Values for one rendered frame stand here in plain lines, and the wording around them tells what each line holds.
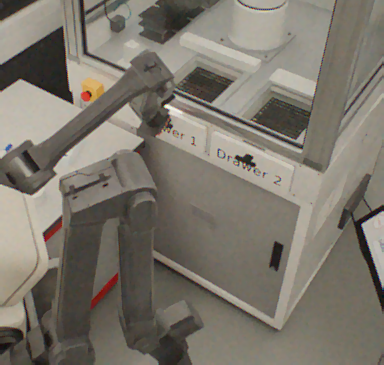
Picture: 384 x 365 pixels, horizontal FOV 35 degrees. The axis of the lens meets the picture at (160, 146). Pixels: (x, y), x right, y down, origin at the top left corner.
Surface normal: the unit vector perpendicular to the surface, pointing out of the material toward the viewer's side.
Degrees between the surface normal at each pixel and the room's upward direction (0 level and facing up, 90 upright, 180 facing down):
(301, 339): 0
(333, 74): 90
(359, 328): 1
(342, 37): 90
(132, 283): 90
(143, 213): 90
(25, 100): 0
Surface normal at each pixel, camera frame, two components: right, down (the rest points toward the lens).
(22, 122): 0.01, -0.74
